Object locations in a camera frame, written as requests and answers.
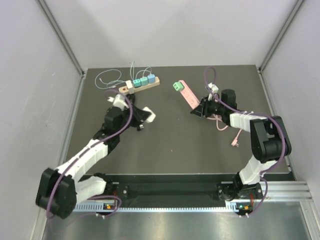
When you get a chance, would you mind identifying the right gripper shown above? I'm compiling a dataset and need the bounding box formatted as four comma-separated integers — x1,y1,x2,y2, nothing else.
190,95,226,118

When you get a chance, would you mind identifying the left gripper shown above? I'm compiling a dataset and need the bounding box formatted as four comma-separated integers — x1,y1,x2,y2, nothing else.
115,102,151,135

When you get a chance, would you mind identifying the pink power strip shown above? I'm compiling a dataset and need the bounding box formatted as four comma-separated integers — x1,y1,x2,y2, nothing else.
178,80,200,110

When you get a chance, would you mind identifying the white square charger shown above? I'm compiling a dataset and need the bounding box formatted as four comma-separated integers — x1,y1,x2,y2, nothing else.
142,106,156,123

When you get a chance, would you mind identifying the white honor charger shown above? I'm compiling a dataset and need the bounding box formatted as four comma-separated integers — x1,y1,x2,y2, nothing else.
125,80,135,94

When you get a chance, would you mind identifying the beige wooden power strip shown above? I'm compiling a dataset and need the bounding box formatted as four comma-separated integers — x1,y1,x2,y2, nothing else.
118,76,160,95

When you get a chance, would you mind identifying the green charger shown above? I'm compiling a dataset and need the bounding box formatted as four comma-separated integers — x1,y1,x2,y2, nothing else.
172,81,185,92

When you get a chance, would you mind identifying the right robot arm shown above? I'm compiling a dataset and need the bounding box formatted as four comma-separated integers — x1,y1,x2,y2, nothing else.
191,89,292,201

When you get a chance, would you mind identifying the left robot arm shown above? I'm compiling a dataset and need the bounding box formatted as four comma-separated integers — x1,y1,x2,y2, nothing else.
35,106,156,219

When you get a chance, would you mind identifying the teal dual usb charger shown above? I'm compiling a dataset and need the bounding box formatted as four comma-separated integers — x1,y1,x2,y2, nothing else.
132,78,142,88

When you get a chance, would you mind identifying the light teal charger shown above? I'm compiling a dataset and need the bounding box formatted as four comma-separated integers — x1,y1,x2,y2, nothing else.
139,76,149,86

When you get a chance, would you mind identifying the blue charger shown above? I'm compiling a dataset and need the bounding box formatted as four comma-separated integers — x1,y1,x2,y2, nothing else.
147,74,156,84

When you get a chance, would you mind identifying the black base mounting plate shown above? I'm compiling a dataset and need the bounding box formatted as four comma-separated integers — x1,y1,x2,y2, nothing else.
84,181,263,201

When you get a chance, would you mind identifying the black power cord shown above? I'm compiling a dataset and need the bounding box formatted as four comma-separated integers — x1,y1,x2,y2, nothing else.
124,92,146,132

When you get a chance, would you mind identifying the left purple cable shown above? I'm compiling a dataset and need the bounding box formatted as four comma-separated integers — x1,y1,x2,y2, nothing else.
44,89,135,221

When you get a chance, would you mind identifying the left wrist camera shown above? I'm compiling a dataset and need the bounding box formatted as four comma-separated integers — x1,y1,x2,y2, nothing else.
107,94,129,111

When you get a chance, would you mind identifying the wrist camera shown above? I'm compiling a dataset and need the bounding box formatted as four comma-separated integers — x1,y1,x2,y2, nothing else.
107,94,129,111
206,82,219,100

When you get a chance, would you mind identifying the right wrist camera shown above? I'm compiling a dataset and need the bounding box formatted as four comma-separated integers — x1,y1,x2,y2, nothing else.
206,82,219,100

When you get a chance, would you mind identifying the pink power cord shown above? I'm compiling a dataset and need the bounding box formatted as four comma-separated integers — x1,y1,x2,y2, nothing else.
207,114,242,147

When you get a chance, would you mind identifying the light blue usb cable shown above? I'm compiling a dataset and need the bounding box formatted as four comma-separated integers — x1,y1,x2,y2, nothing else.
94,69,123,90

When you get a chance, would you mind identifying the mint usb cable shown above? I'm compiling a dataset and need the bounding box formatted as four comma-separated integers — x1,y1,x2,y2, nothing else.
106,60,153,89

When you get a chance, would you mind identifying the right aluminium frame post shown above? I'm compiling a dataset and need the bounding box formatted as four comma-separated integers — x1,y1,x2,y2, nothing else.
257,0,306,74

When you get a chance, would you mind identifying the aluminium frame post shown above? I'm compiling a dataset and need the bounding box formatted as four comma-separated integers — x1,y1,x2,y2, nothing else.
257,0,306,74
35,0,85,77

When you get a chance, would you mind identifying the slotted cable duct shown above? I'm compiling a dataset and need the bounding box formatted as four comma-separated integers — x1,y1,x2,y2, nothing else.
73,201,239,213

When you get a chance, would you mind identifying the aluminium front rail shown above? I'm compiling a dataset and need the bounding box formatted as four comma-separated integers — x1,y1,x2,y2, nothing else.
39,181,313,203

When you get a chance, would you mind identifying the left aluminium frame post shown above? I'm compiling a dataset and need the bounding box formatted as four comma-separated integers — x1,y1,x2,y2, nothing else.
35,0,85,77

